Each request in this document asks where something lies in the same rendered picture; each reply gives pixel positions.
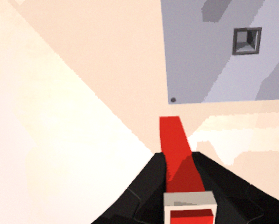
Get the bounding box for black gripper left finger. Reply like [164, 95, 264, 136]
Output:
[91, 152, 167, 224]

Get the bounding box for grey sloped panel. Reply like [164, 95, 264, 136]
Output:
[160, 0, 279, 104]

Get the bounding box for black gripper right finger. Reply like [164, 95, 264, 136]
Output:
[192, 152, 279, 224]

